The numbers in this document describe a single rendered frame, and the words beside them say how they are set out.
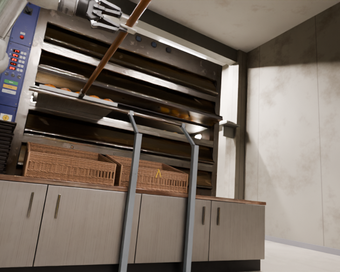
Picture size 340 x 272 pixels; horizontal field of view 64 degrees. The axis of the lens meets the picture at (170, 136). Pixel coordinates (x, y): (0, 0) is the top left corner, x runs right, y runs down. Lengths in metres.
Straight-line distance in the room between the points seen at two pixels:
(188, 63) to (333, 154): 2.60
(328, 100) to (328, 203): 1.53
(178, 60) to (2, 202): 2.09
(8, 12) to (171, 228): 1.62
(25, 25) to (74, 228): 1.64
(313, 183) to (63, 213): 3.76
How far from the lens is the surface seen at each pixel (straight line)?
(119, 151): 2.46
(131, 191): 1.85
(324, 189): 4.62
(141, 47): 2.85
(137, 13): 1.11
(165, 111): 2.71
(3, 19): 1.67
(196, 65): 3.12
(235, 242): 2.43
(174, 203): 2.06
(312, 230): 4.72
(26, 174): 1.82
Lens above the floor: 0.52
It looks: 13 degrees up
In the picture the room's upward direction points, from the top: 5 degrees clockwise
